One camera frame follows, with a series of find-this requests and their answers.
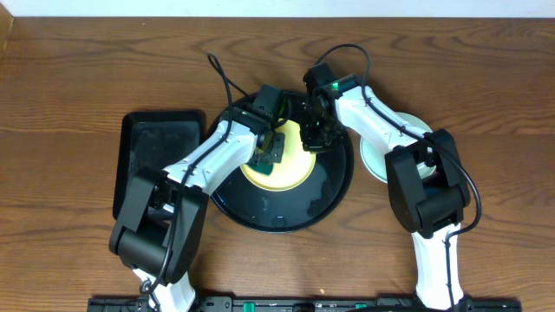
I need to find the green yellow sponge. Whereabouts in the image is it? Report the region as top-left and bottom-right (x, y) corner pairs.
(246, 152), (274, 175)

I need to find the yellow plate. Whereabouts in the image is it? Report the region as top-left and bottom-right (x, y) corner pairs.
(240, 120), (317, 192)

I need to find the mint plate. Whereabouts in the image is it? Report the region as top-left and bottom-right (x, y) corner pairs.
(361, 112), (433, 149)
(360, 138), (436, 184)

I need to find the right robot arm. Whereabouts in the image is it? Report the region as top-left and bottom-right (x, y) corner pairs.
(301, 75), (469, 311)

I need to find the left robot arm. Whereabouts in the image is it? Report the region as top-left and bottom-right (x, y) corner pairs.
(108, 108), (286, 311)

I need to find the round black tray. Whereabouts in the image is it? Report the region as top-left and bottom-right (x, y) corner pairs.
(212, 91), (354, 233)

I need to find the rectangular black tray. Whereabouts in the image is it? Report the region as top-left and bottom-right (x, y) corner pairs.
(113, 110), (206, 218)

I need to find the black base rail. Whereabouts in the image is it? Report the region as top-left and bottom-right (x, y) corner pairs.
(87, 295), (522, 312)

